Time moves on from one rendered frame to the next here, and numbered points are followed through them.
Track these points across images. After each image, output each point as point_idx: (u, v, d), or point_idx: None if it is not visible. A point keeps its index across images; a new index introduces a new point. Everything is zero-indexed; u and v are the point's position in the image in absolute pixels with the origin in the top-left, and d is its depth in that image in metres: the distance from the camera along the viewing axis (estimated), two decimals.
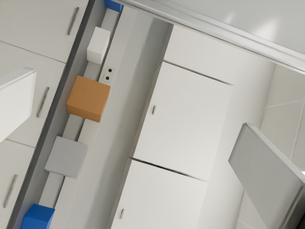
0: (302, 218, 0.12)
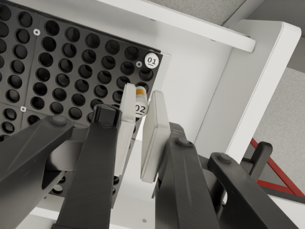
0: (161, 159, 0.13)
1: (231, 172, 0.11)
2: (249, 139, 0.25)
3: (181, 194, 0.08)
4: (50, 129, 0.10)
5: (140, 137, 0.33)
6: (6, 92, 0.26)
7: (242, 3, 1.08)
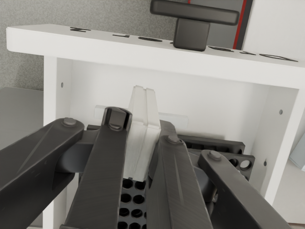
0: (151, 157, 0.13)
1: (221, 170, 0.11)
2: (138, 47, 0.21)
3: (172, 193, 0.08)
4: (61, 131, 0.10)
5: (184, 122, 0.32)
6: None
7: None
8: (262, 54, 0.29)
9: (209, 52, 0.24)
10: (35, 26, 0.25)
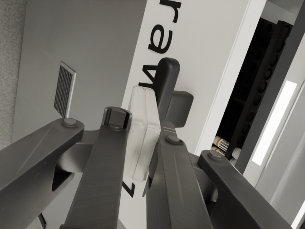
0: (151, 157, 0.13)
1: (221, 170, 0.11)
2: None
3: (172, 193, 0.08)
4: (61, 131, 0.10)
5: None
6: None
7: None
8: None
9: (189, 85, 0.21)
10: (130, 226, 0.27)
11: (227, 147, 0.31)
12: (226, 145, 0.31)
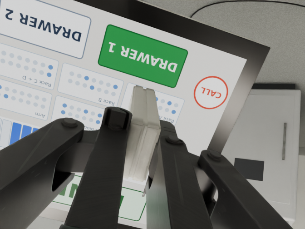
0: (151, 157, 0.13)
1: (221, 170, 0.11)
2: None
3: (172, 193, 0.08)
4: (61, 131, 0.10)
5: None
6: None
7: None
8: None
9: None
10: None
11: None
12: None
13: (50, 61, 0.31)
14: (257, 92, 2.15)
